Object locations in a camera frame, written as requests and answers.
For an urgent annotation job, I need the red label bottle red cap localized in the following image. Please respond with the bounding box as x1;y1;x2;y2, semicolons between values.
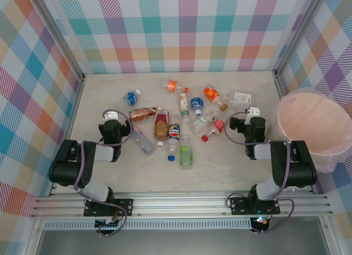
200;118;226;142

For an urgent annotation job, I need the blue yellow label bottle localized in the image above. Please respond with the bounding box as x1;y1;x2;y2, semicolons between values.
166;115;183;162

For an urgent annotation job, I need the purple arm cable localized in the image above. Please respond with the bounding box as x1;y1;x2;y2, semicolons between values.
224;109;295;235
73;109;135;236

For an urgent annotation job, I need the grey metal shelf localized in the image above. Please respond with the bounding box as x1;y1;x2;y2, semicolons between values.
27;229;335;255

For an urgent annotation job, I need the tall blue label water bottle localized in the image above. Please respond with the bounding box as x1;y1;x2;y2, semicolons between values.
118;89;142;110

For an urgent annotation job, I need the small controller board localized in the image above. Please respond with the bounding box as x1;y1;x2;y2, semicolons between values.
94;217;122;229
250;215;270;233

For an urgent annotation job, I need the pink plastic bin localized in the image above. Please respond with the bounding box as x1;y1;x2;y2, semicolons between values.
271;87;352;174

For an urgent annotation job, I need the short blue label bottle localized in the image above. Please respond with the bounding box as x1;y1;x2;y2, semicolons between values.
189;96;205;117

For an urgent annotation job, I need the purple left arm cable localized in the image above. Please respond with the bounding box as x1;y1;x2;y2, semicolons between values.
73;109;135;236

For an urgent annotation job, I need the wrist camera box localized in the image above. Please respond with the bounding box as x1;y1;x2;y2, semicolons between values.
104;109;119;121
245;106;261;119

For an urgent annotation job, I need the clear bottle white green label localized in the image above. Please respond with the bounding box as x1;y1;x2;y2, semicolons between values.
191;112;218;135

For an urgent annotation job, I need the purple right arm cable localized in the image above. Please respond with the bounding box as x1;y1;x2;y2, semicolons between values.
224;109;295;235

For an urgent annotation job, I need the orange label bottle brown cap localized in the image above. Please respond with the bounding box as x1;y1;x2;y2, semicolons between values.
202;85;229;112

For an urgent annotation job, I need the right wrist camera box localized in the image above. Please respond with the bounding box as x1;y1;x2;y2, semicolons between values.
245;106;261;119

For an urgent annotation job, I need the brown tea bottle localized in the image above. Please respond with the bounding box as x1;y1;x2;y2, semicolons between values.
128;106;162;123

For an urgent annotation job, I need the aluminium frame post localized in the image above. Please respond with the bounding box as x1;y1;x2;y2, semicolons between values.
32;0;86;81
273;0;331;79

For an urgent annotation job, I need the small white label bottle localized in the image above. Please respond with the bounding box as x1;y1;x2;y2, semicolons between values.
179;92;192;123

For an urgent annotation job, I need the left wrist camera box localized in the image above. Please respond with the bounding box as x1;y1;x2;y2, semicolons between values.
104;109;119;121

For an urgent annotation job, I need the slim clear plastic bottle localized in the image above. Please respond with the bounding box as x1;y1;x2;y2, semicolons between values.
131;125;156;156

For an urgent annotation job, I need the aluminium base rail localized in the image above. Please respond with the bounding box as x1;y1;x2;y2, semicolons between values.
29;191;334;219

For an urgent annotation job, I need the red brown label bottle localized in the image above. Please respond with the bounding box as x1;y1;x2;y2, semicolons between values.
153;109;170;148

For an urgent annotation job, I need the white slotted cable duct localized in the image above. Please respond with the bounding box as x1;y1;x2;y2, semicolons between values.
43;219;253;231

